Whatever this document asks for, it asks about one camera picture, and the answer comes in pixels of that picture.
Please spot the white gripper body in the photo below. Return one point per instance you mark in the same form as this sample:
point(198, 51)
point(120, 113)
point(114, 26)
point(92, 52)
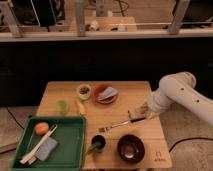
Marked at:
point(158, 102)

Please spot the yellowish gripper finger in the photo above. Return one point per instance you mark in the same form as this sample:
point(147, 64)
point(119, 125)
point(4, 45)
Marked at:
point(143, 110)

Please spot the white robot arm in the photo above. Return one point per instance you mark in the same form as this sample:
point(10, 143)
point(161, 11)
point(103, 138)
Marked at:
point(177, 88)

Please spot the dark purple bowl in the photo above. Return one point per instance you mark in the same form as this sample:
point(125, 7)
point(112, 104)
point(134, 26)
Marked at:
point(131, 149)

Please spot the small white bowl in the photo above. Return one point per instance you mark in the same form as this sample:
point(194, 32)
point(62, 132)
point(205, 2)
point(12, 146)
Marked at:
point(84, 91)

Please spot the grey blue cloth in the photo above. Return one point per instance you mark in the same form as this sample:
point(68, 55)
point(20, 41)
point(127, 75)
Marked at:
point(108, 92)

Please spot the silver fork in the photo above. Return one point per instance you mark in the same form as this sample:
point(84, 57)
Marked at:
point(107, 128)

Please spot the orange plate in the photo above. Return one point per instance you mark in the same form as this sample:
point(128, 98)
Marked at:
point(100, 88)

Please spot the dark green cup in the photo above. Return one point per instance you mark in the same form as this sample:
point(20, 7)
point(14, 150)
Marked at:
point(98, 142)

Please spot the yellow banana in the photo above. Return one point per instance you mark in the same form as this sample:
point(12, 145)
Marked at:
point(80, 106)

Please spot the green plastic tray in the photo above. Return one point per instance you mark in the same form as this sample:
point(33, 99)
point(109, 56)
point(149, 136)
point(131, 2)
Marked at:
point(61, 151)

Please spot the light green small cup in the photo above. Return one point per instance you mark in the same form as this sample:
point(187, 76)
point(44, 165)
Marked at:
point(62, 107)

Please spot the grey blue sponge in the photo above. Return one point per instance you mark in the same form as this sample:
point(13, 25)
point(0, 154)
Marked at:
point(45, 149)

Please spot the orange fruit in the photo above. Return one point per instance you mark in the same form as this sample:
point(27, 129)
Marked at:
point(41, 128)

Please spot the metal railing frame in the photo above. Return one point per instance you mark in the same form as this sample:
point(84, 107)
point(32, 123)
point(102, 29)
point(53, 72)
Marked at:
point(52, 20)

